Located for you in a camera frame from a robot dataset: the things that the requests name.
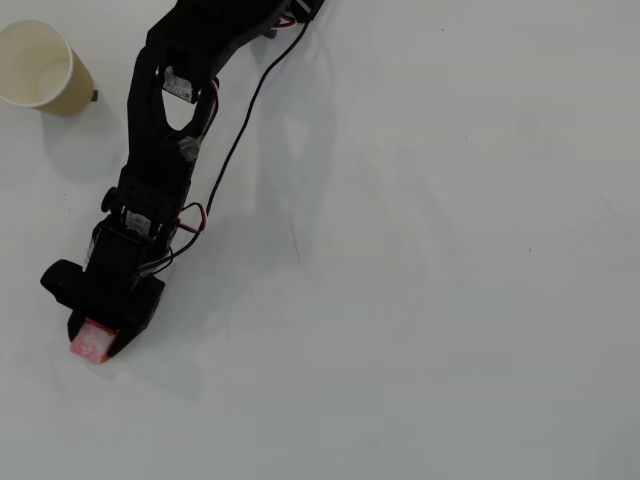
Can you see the beige paper cup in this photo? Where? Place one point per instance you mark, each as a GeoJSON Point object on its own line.
{"type": "Point", "coordinates": [75, 85]}

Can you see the red cube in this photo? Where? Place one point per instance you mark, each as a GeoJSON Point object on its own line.
{"type": "Point", "coordinates": [92, 342]}

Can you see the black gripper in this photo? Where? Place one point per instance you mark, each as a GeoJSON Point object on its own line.
{"type": "Point", "coordinates": [131, 311]}

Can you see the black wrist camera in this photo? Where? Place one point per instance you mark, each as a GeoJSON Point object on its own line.
{"type": "Point", "coordinates": [57, 282]}

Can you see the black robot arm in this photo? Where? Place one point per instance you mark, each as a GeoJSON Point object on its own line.
{"type": "Point", "coordinates": [142, 125]}

